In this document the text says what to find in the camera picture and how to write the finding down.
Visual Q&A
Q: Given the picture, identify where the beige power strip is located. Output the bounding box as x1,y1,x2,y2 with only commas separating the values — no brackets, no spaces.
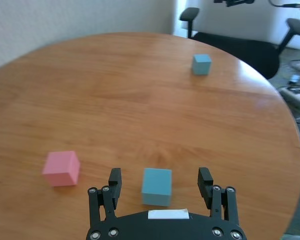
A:
279,86,300,108

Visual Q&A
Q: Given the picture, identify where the black office chair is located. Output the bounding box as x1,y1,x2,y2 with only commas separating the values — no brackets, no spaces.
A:
178,6,300,81

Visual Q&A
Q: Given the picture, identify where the pink building block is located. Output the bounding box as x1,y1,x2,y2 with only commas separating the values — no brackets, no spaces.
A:
41,150,81,188

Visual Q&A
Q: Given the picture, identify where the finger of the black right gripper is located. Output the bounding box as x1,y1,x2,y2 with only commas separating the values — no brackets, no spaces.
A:
213,0,255,8

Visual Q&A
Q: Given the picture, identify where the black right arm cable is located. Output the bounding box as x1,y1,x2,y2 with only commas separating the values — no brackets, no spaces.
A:
268,0,300,11

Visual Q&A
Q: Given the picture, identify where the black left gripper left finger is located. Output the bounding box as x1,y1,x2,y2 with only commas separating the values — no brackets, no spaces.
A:
87,167,123,227

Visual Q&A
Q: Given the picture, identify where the light blue building block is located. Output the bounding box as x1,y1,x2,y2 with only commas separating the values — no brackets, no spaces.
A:
191,54,213,77
141,167,173,208

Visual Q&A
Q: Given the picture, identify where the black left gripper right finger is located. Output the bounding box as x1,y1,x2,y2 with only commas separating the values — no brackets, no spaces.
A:
197,167,240,225

